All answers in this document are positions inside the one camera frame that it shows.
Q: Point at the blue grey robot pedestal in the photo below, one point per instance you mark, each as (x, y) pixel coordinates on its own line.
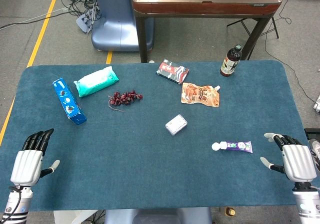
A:
(157, 216)

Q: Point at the small clear plastic box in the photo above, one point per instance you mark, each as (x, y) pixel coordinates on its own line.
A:
(176, 124)

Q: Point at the teal felt table mat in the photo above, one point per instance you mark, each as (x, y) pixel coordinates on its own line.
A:
(150, 171)

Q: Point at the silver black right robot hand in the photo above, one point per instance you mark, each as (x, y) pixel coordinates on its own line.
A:
(298, 161)

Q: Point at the black flat device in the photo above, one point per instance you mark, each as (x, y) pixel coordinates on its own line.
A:
(312, 133)

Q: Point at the white round plastic object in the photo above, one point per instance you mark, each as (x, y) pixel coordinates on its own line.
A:
(215, 146)

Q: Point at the blue cookie box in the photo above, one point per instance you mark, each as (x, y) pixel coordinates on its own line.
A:
(67, 101)

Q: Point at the dark red grape bunch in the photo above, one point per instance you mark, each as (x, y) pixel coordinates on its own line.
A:
(123, 98)

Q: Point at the grey white shoe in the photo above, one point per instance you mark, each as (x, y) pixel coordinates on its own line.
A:
(316, 150)

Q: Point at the brown wooden table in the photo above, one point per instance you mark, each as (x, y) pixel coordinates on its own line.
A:
(205, 4)

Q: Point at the grey power strip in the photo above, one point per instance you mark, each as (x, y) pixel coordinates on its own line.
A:
(83, 22)

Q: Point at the small brown capped bottle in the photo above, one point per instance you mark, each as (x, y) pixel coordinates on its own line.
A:
(230, 211)

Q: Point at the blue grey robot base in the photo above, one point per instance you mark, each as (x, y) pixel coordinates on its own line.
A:
(112, 29)

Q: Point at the dark drink bottle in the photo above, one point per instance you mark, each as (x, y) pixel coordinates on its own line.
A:
(230, 63)

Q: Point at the white plug adapter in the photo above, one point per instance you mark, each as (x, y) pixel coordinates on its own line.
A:
(317, 106)

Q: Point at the green wet wipes pack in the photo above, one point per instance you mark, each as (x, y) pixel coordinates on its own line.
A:
(96, 80)

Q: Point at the orange spout pouch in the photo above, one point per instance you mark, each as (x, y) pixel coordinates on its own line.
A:
(198, 95)

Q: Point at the red black printed box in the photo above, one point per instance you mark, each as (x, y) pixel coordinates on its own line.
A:
(172, 71)

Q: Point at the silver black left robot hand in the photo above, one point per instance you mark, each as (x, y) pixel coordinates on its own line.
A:
(26, 165)

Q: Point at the purple toothpaste tube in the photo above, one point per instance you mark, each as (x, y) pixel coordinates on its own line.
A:
(237, 146)

